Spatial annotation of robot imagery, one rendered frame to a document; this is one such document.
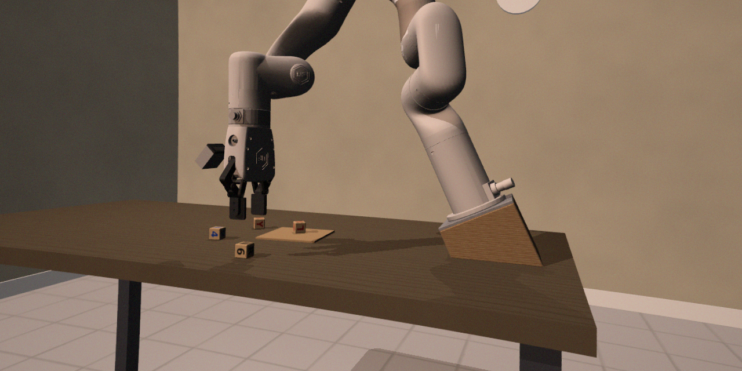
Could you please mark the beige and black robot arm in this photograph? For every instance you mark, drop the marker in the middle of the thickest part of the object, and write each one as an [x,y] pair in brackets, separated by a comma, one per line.
[254,79]

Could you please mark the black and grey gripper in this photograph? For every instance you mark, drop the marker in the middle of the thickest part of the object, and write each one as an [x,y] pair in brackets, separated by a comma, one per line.
[252,159]

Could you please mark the tan flat mat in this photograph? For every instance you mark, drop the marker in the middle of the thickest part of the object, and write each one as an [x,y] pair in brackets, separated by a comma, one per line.
[287,234]

